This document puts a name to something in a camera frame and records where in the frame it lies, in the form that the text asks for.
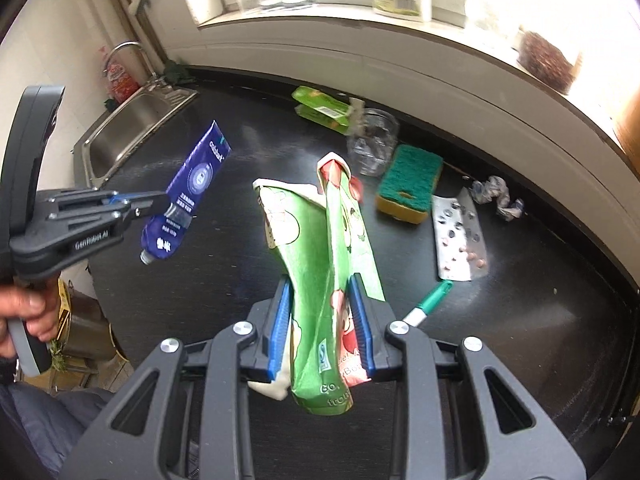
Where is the blue toothpaste tube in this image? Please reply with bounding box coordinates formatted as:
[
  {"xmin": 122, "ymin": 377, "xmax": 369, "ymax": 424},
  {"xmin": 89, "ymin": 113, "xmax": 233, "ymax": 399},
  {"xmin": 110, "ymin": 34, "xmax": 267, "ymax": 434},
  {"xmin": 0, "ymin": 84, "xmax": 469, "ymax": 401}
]
[{"xmin": 140, "ymin": 122, "xmax": 231, "ymax": 264}]

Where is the green red juice carton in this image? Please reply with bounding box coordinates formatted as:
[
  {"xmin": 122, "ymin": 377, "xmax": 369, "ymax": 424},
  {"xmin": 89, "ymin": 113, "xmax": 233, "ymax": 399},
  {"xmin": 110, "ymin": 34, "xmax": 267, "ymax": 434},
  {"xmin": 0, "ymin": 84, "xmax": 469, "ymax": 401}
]
[{"xmin": 253, "ymin": 153, "xmax": 384, "ymax": 416}]

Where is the silver pill blister pack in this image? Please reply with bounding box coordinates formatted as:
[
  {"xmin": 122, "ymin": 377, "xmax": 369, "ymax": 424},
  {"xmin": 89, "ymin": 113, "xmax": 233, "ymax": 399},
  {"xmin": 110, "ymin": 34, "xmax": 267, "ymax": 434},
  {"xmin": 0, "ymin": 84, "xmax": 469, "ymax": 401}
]
[{"xmin": 432, "ymin": 188, "xmax": 489, "ymax": 282}]

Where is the green yellow sponge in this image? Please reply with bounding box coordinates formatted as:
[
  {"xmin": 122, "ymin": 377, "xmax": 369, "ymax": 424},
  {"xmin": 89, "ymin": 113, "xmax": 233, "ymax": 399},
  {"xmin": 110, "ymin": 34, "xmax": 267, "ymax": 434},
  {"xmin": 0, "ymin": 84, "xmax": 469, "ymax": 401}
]
[{"xmin": 376, "ymin": 144, "xmax": 442, "ymax": 226}]

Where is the light green torn carton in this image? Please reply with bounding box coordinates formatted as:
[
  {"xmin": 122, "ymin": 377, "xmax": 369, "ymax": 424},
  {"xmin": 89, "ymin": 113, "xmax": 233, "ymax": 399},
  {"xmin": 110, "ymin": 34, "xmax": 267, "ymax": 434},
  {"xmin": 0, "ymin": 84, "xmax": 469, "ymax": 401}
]
[{"xmin": 292, "ymin": 86, "xmax": 364, "ymax": 136}]

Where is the person's left hand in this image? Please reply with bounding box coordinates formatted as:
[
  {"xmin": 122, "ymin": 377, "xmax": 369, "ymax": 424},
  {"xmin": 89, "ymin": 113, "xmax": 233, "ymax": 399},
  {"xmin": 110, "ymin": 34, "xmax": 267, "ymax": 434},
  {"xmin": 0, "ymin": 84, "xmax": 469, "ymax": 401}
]
[{"xmin": 0, "ymin": 276, "xmax": 60, "ymax": 359}]

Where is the green white marker pen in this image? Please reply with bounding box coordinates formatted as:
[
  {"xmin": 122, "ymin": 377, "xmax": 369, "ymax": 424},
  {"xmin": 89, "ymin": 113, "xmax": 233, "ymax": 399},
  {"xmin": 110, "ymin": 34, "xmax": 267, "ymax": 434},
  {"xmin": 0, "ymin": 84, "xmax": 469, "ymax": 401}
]
[{"xmin": 402, "ymin": 280, "xmax": 454, "ymax": 327}]

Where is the stainless steel sink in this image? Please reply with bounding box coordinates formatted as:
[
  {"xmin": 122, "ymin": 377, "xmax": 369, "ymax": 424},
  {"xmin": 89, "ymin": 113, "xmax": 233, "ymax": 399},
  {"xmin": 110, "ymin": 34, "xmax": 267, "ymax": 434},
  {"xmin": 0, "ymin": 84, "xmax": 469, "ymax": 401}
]
[{"xmin": 73, "ymin": 82, "xmax": 198, "ymax": 188}]

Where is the red patterned bottle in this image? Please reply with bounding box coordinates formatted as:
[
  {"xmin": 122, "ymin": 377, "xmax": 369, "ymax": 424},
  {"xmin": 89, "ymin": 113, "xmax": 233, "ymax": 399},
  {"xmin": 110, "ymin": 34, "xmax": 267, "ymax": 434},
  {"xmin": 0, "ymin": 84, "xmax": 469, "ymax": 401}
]
[{"xmin": 105, "ymin": 56, "xmax": 140, "ymax": 104}]

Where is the chrome faucet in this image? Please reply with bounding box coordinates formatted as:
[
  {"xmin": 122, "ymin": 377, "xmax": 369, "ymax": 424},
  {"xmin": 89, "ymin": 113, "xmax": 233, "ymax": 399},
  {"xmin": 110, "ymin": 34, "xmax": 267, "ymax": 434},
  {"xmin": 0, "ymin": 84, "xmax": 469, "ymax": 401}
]
[{"xmin": 102, "ymin": 40, "xmax": 160, "ymax": 84}]

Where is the clear plastic cup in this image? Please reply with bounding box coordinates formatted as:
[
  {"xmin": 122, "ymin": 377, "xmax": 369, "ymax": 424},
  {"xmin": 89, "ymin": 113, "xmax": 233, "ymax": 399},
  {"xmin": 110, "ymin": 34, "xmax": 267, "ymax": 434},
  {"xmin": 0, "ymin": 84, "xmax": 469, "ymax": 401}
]
[{"xmin": 347, "ymin": 107, "xmax": 399, "ymax": 177}]

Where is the dark green cloth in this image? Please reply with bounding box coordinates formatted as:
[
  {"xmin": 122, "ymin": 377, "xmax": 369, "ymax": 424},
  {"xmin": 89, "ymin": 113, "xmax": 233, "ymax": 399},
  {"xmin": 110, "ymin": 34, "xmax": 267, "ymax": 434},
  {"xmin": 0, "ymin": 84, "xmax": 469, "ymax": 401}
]
[{"xmin": 163, "ymin": 60, "xmax": 195, "ymax": 86}]

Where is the crumpled blue white wrapper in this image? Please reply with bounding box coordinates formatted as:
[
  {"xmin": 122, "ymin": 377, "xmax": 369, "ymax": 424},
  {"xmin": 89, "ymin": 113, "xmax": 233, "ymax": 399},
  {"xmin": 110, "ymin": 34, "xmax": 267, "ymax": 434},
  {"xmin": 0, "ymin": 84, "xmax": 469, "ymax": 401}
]
[{"xmin": 470, "ymin": 176, "xmax": 524, "ymax": 221}]

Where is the container of brown dried goods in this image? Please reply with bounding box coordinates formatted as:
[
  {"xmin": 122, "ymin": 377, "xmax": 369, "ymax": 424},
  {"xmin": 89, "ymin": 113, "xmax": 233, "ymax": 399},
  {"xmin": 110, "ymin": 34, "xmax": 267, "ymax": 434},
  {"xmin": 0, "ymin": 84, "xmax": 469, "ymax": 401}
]
[{"xmin": 518, "ymin": 30, "xmax": 582, "ymax": 96}]

